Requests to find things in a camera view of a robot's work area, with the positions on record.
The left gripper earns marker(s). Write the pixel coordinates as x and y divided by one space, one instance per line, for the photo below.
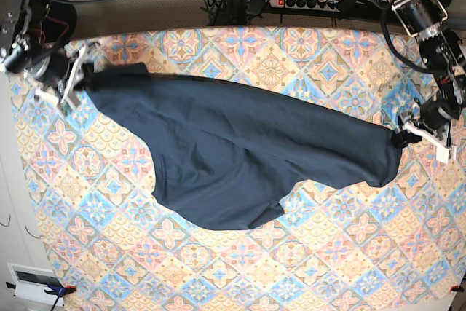
434 117

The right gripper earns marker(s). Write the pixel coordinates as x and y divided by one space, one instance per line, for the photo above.
50 71

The dark navy t-shirt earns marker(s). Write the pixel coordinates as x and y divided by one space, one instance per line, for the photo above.
225 153

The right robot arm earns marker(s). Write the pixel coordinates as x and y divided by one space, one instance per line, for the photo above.
33 38

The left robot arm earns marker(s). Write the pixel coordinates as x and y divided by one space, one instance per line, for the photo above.
425 21

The colourful patterned tablecloth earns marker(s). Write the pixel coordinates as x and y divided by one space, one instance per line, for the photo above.
359 248

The lower right table clamp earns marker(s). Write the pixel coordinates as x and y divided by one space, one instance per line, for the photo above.
457 289

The table clamp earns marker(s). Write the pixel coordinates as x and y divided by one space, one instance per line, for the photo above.
457 289
58 291

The white power strip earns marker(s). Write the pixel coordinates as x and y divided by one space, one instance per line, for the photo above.
319 5

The white floor vent box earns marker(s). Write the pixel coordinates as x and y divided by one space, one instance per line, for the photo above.
31 283

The lower left table clamp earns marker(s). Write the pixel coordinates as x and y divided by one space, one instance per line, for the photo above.
58 291

